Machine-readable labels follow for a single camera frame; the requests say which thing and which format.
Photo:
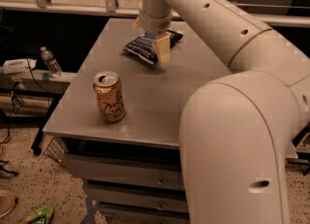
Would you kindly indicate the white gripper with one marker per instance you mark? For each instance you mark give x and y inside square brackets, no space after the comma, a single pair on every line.
[157,24]

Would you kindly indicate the blue chip bag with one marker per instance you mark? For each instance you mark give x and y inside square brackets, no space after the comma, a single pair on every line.
[142,46]

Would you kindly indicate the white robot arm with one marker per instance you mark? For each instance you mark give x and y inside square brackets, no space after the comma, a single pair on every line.
[234,132]

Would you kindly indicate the orange soda can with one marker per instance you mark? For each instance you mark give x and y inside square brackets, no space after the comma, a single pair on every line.
[107,86]

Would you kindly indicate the green snack bag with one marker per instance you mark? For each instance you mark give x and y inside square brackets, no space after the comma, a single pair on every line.
[40,215]

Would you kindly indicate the grey drawer cabinet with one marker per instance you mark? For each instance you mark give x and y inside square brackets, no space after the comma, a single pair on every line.
[132,167]

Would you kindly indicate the plastic water bottle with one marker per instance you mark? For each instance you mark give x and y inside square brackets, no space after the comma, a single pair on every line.
[51,62]

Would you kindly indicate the grey side bench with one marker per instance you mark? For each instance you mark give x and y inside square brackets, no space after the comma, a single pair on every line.
[34,84]

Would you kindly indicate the white tissue pack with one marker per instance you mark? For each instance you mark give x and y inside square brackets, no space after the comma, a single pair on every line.
[18,66]

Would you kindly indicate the brown shoe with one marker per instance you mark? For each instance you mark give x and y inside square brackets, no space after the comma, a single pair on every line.
[7,204]

